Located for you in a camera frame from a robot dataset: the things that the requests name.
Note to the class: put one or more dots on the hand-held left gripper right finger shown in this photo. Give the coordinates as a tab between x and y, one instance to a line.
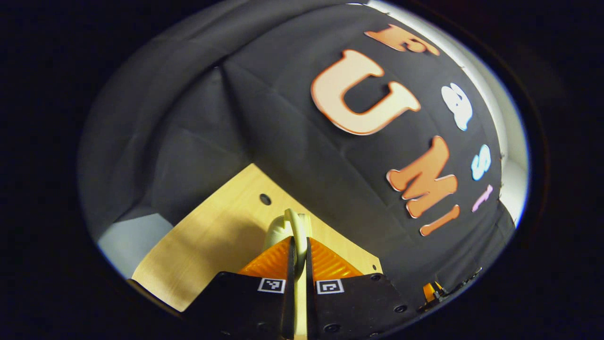
311	307

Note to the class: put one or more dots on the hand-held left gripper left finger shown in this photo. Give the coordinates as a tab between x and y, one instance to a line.
289	302

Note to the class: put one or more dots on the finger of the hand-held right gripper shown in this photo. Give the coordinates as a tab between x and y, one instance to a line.
432	292

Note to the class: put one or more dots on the pale yellow-green small suitcase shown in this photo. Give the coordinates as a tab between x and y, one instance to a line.
283	226

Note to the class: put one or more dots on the black backdrop cloth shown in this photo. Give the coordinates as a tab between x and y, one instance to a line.
283	118

